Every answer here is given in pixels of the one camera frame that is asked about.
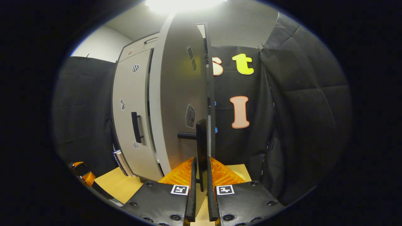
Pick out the blue book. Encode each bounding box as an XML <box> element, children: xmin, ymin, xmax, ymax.
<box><xmin>112</xmin><ymin>150</ymin><xmax>127</xmax><ymax>175</ymax></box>

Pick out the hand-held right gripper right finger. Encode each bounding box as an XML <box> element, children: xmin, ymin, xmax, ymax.
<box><xmin>206</xmin><ymin>156</ymin><xmax>285</xmax><ymax>226</ymax></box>

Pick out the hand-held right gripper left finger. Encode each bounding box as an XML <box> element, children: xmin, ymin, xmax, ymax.
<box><xmin>122</xmin><ymin>156</ymin><xmax>198</xmax><ymax>226</ymax></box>

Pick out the grey cabinet door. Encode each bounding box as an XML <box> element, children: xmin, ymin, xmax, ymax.
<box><xmin>112</xmin><ymin>49</ymin><xmax>164</xmax><ymax>182</ymax></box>
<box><xmin>149</xmin><ymin>14</ymin><xmax>209</xmax><ymax>192</ymax></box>

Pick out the white book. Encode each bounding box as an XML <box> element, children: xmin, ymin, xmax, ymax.
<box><xmin>117</xmin><ymin>149</ymin><xmax>134</xmax><ymax>177</ymax></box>

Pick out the long ceiling light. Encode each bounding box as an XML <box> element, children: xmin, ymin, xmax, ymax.
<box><xmin>144</xmin><ymin>0</ymin><xmax>226</xmax><ymax>13</ymax></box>

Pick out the black backdrop cloth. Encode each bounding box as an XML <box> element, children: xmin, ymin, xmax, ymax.
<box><xmin>52</xmin><ymin>13</ymin><xmax>352</xmax><ymax>206</ymax></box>

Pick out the grey double-door shoe cabinet body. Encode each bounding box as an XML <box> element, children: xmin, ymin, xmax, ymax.
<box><xmin>111</xmin><ymin>23</ymin><xmax>217</xmax><ymax>182</ymax></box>

